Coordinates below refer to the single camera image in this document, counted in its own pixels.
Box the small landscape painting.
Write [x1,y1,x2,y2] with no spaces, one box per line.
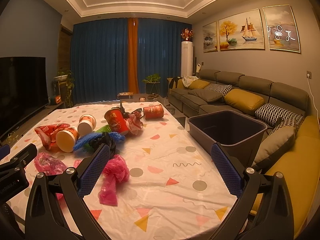
[202,22,217,53]

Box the white standing air conditioner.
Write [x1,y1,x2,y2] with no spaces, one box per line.
[181,41,193,76]

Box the box on coffee table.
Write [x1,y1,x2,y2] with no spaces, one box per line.
[117,92,133,100]

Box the orange paper cup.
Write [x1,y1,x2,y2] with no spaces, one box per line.
[78,114,97,137]
[56,126,79,153]

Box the sailboat tree painting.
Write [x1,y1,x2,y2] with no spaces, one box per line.
[218,9,265,51]

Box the white cloth on sofa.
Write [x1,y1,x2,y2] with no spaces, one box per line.
[182,75,199,88]

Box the blue curtain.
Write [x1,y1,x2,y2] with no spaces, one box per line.
[71,18,192,103]

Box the far patterned pillow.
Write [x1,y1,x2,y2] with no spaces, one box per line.
[205,83,233,96]

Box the orange curtain strip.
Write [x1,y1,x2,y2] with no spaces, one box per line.
[127,18,139,94]

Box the grey pillow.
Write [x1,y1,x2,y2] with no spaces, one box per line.
[188,89,223,103]
[252,126,296,174]

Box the pink plastic wrapper left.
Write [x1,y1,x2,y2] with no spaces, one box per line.
[34,152,67,176]

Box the orange paper cup front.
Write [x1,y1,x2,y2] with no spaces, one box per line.
[56,126,79,153]

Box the black plastic bag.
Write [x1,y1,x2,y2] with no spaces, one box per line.
[88,132,116,159]

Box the red flower decoration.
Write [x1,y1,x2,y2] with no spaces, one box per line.
[181,28,193,41]

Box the red can lying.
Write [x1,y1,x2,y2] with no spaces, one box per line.
[143,104,164,120]

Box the blue foam net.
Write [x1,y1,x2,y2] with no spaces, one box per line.
[73,132,125,151]

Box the mustard pillow middle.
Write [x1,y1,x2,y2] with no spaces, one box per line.
[224,89,265,115]

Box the grey sectional sofa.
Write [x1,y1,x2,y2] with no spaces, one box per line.
[168,69,319,235]

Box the grey pillow near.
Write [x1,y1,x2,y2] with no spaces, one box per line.
[252,126,296,174]

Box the right framed painting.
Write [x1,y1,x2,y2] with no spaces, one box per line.
[263,4,301,53]

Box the red white crumpled wrapper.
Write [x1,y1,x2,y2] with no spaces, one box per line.
[125,111,143,135]

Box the potted green plant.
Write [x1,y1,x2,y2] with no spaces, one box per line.
[142,74,161,94]

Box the mustard pillow far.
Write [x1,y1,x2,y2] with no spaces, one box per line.
[188,79,210,89]

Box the black white patterned pillow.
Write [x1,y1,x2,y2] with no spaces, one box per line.
[254,103,304,127]

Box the wall socket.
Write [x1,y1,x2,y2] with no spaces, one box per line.
[306,71,311,79]

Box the black television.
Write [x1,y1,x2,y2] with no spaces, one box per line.
[0,56,48,136]

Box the tv cabinet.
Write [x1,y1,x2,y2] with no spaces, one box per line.
[1,102,66,147]

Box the pink plastic bag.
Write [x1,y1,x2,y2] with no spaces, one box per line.
[98,154,130,206]

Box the mustard pillow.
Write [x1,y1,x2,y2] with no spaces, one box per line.
[188,79,210,89]
[224,89,265,115]

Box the green foam net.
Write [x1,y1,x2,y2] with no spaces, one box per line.
[96,125,112,133]

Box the grey pillow far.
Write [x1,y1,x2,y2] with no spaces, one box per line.
[188,89,223,103]

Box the dark grey trash bin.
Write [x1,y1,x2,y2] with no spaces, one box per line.
[188,110,267,167]

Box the red snack bag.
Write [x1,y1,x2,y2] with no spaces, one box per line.
[34,123,70,151]

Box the patterned white tablecloth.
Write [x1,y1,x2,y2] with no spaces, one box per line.
[0,101,238,240]

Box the yellow sofa seat cushion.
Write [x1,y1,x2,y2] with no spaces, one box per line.
[266,115,319,238]

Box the orange paper cup back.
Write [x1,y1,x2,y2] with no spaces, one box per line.
[78,114,97,137]

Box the white wall cable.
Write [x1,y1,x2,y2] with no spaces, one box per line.
[306,76,320,128]

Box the plant on wooden stand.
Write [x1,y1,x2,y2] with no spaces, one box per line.
[53,70,74,108]

